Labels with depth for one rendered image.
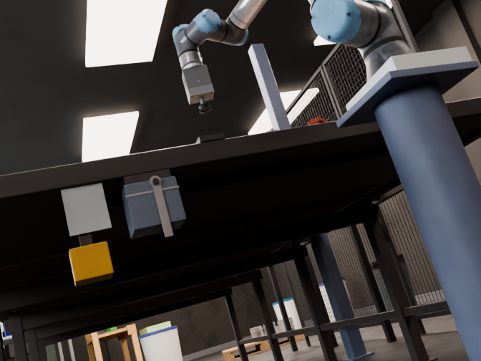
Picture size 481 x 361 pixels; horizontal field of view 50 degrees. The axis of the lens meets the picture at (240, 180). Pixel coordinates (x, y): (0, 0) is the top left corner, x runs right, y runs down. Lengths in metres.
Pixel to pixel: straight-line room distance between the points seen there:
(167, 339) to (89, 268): 5.93
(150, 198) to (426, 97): 0.72
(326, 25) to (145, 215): 0.65
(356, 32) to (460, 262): 0.60
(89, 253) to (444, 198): 0.84
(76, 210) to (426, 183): 0.85
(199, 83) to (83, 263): 0.77
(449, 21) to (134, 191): 5.20
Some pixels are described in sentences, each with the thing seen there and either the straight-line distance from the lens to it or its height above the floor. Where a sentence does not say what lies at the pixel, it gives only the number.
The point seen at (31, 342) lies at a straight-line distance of 4.35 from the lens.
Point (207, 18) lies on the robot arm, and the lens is 1.76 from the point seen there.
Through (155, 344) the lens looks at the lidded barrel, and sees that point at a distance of 7.17.
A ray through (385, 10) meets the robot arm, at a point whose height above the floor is 1.09.
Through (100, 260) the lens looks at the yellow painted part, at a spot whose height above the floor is 0.66.
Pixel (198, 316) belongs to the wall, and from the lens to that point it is 12.05.
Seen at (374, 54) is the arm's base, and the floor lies 0.98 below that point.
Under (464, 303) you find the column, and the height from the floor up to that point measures 0.33.
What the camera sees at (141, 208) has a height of 0.76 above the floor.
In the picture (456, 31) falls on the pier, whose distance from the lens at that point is 6.13.
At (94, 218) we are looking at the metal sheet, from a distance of 1.33.
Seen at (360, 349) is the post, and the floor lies 0.05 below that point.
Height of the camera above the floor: 0.43
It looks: 15 degrees up
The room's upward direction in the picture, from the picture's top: 17 degrees counter-clockwise
